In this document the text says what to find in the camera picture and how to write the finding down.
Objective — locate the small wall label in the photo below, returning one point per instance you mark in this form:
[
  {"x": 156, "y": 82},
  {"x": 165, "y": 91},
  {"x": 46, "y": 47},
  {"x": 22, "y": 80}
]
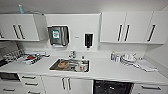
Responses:
[{"x": 77, "y": 37}]

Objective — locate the chrome faucet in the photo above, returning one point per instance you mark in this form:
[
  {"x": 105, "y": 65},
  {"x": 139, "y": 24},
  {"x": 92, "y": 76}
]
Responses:
[{"x": 72, "y": 55}]

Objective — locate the grey paper towel dispenser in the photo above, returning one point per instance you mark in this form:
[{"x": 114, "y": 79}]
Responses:
[{"x": 58, "y": 35}]

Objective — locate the stainless steel dishwasher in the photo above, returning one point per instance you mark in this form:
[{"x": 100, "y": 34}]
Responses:
[{"x": 113, "y": 87}]

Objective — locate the white drawer stack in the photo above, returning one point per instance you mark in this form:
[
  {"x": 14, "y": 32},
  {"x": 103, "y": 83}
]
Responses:
[
  {"x": 151, "y": 88},
  {"x": 31, "y": 83}
]

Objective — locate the blue dish soap bottle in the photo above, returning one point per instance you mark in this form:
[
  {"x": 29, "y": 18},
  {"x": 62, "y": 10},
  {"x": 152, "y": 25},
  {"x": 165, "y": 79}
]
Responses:
[{"x": 112, "y": 56}]

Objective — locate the white wide drawer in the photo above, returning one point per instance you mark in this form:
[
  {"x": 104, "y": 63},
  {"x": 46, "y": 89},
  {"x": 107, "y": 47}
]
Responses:
[{"x": 8, "y": 88}]

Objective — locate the white cloth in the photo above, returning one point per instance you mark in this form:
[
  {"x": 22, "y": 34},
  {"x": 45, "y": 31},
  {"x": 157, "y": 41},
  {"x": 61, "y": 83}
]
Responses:
[{"x": 146, "y": 66}]

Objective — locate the black built-in microwave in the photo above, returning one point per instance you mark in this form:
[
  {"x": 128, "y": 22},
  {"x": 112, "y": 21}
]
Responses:
[{"x": 9, "y": 76}]

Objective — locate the black soap dispenser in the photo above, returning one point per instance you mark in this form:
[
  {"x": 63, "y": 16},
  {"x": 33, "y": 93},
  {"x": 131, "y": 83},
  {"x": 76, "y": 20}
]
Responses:
[{"x": 88, "y": 40}]

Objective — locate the white wall cabinet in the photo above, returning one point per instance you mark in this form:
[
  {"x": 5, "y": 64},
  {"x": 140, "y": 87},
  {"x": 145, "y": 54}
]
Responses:
[
  {"x": 20, "y": 26},
  {"x": 133, "y": 26}
]

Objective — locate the white two-door sink cabinet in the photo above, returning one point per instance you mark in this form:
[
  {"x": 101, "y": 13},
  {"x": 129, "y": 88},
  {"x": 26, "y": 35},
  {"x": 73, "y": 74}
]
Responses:
[{"x": 66, "y": 85}]

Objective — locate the teal bottle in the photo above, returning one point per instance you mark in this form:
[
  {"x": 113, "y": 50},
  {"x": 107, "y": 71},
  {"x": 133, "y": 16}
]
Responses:
[{"x": 21, "y": 9}]

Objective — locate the stack of white dishes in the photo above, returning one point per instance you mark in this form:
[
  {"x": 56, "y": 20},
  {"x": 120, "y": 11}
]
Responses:
[{"x": 128, "y": 59}]

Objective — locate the steel sink basin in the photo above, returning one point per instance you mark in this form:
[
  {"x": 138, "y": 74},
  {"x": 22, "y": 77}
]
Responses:
[{"x": 55, "y": 68}]

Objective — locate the white container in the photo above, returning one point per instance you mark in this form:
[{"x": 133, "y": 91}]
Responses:
[{"x": 117, "y": 58}]

